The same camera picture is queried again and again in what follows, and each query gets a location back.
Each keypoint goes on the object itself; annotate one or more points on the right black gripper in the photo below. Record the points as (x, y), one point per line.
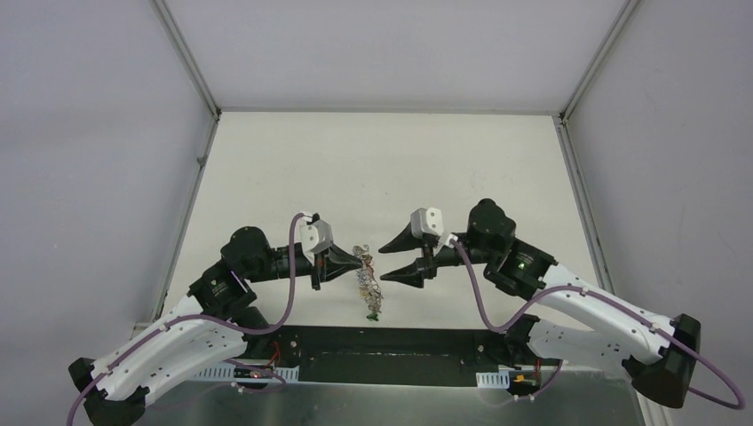
(413, 274)

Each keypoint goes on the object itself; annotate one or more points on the metal disc keyring holder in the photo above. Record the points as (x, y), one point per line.
(369, 286)

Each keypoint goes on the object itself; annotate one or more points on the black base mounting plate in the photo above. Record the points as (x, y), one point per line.
(390, 356)

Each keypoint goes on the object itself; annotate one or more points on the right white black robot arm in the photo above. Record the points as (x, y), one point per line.
(648, 349)

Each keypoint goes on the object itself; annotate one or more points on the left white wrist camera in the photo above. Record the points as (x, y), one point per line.
(315, 235)

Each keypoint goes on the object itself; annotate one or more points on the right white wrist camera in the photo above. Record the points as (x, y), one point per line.
(426, 222)

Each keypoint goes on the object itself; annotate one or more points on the white slotted cable duct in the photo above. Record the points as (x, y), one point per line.
(225, 372)

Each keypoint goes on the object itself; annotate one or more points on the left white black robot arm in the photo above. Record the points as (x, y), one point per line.
(214, 321)

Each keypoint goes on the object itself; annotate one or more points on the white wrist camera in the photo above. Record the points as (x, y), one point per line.
(315, 235)
(426, 222)

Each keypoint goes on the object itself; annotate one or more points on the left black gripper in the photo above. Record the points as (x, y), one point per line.
(317, 268)

